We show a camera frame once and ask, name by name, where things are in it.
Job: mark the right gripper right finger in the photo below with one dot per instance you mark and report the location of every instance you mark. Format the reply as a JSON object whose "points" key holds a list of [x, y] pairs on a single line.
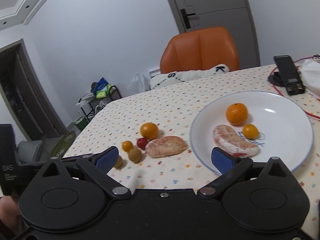
{"points": [[231, 169]]}

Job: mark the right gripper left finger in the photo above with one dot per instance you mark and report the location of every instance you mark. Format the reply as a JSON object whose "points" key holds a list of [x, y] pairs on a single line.
{"points": [[95, 168]]}

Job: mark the brown kiwi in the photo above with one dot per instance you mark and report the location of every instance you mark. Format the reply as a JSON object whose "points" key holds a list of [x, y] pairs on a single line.
{"points": [[119, 162], [135, 155]]}

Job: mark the peeled pomelo segment long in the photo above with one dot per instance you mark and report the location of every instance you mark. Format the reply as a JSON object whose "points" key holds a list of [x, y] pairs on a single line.
{"points": [[228, 140]]}

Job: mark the small orange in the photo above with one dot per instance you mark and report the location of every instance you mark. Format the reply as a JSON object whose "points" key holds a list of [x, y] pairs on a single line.
{"points": [[127, 146], [250, 131]]}

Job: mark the red plum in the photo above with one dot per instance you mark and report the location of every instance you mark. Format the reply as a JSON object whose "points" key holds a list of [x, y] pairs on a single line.
{"points": [[141, 143]]}

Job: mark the large orange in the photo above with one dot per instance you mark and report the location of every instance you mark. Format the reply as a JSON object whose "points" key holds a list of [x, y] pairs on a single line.
{"points": [[237, 114], [149, 130]]}

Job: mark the peeled pomelo segment round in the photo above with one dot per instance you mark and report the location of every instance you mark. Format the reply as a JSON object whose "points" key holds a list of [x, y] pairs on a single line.
{"points": [[166, 146]]}

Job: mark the person left hand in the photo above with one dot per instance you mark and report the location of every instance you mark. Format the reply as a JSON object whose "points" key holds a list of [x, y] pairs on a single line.
{"points": [[10, 212]]}

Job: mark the black metal shelf rack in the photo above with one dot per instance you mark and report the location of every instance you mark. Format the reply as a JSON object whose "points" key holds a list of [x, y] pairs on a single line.
{"points": [[91, 104]]}

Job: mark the white plate blue rim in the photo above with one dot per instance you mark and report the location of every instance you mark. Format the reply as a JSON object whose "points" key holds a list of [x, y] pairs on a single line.
{"points": [[285, 130]]}

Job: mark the floral tablecloth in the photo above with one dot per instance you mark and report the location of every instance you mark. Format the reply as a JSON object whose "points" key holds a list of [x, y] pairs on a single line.
{"points": [[173, 109]]}

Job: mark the black phone on stand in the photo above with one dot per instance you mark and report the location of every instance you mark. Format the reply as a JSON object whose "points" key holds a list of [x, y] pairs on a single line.
{"points": [[289, 75]]}

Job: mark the white black fuzzy cushion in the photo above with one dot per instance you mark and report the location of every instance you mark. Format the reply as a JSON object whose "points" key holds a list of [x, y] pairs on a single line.
{"points": [[172, 78]]}

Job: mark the orange leather chair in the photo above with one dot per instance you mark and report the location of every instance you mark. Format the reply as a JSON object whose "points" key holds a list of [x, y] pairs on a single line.
{"points": [[200, 50]]}

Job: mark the white tissue paper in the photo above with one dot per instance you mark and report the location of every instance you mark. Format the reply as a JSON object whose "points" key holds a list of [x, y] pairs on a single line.
{"points": [[310, 75]]}

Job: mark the grey door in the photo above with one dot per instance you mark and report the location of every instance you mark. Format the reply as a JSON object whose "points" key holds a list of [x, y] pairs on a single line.
{"points": [[234, 15]]}

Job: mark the clear plastic bag by wall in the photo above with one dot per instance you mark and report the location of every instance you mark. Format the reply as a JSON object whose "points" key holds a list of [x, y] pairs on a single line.
{"points": [[139, 84]]}

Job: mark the black door handle lock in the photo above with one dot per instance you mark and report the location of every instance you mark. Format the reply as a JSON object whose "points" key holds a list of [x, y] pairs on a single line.
{"points": [[185, 17]]}

